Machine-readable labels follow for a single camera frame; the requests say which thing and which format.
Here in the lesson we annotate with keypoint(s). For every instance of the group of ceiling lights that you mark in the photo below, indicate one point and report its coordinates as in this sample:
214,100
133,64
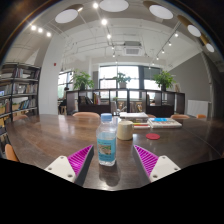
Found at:
66,15

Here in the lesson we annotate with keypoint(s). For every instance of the tall potted green plant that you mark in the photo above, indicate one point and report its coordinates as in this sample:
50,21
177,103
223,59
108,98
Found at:
164,80

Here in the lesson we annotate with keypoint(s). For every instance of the tall dark bookshelf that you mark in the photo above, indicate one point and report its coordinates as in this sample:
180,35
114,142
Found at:
23,90

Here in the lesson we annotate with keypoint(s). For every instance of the cream ceramic mug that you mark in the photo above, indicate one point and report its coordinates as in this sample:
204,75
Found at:
125,131

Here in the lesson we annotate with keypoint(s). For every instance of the low dark shelf unit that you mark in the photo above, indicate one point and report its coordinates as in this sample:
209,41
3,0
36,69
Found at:
96,108

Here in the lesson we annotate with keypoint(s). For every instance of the bushy potted green plant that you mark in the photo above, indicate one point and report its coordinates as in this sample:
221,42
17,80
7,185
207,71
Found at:
82,80

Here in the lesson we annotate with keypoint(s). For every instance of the person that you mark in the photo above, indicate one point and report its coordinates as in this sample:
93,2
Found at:
63,101

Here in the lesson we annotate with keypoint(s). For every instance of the small potted plant white pot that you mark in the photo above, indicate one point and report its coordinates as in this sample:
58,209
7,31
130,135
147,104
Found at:
122,79

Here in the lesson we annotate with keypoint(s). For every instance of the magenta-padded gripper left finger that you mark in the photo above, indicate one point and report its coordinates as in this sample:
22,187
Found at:
60,167

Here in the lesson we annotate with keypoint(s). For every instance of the large book blue cover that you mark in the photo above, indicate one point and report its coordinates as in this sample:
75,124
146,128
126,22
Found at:
165,122

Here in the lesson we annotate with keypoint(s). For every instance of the white wall radiator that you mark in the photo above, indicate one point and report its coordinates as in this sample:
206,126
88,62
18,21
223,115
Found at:
198,108

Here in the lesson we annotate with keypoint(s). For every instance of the stack of books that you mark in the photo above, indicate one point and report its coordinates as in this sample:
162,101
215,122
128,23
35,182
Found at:
134,116

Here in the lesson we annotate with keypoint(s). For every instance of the clear water bottle blue cap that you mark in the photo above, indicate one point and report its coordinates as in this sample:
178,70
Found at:
106,143

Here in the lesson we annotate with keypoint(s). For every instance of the flat round red coaster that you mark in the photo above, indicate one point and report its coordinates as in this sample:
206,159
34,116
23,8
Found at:
153,136

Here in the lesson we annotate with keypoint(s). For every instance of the white ceiling air conditioner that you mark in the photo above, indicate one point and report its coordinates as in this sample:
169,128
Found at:
132,50

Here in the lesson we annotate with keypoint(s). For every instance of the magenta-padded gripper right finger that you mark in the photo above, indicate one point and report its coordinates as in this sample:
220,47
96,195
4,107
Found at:
163,167

